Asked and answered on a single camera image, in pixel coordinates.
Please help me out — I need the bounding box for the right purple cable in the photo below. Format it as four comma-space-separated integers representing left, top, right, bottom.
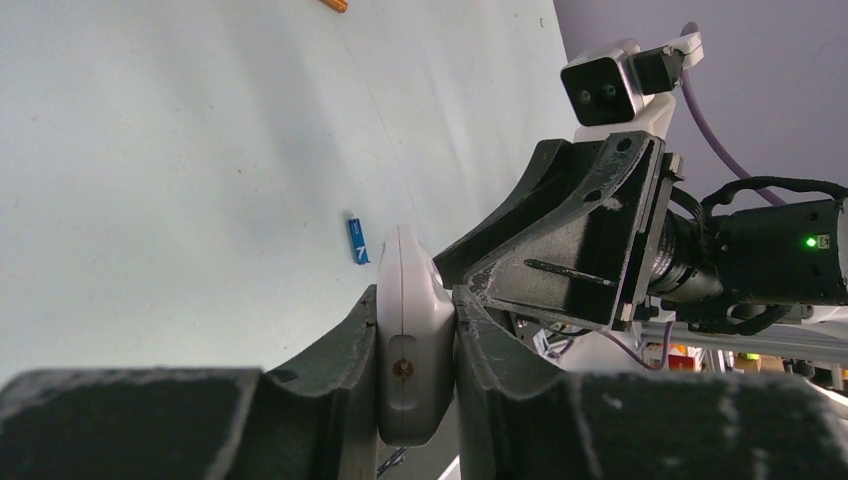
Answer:
678, 21, 790, 207

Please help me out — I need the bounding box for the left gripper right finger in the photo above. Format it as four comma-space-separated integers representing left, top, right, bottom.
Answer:
453, 287, 847, 479

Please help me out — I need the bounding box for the blue AAA battery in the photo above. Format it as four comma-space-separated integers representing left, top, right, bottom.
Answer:
345, 212, 370, 266

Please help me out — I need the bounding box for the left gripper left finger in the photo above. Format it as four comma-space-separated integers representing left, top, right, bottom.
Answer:
1, 287, 378, 479

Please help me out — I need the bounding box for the white AC remote control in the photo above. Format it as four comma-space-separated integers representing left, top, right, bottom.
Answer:
376, 224, 456, 447

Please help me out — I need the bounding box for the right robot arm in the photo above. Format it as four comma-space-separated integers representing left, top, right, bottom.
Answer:
435, 131, 847, 336

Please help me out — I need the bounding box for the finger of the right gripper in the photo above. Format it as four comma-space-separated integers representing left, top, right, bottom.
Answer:
434, 139, 597, 289
463, 131, 666, 329

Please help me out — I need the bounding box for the orange AAA battery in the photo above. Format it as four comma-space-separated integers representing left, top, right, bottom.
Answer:
320, 0, 349, 14

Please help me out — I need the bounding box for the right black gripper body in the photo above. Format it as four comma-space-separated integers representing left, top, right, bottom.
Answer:
619, 152, 683, 324

